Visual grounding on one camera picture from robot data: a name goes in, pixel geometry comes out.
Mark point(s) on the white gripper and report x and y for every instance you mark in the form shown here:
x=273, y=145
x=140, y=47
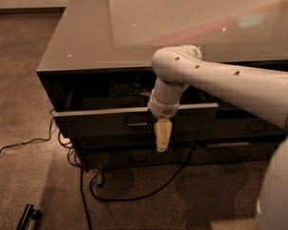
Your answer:
x=160, y=109

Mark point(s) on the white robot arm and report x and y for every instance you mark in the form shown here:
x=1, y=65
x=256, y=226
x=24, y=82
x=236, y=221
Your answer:
x=263, y=93

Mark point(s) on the dark drawer cabinet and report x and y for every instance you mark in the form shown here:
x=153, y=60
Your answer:
x=99, y=41

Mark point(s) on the green snack bag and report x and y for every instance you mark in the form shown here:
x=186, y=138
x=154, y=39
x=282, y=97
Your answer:
x=128, y=88

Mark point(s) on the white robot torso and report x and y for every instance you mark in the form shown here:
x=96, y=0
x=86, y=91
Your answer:
x=272, y=204

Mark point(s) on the black metal handle bar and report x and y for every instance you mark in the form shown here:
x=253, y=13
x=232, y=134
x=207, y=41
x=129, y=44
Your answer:
x=30, y=218

